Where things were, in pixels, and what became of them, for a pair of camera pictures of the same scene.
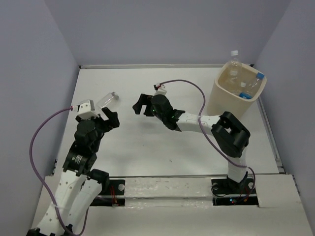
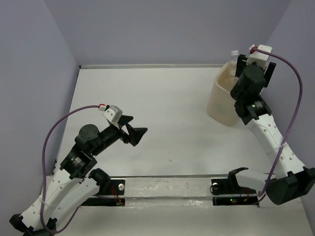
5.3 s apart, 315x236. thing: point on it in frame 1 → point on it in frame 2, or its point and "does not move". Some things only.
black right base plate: [227, 192] does not move
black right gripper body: [159, 115] → [242, 65]
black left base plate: [112, 194] does not move
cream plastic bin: [236, 87] does not move
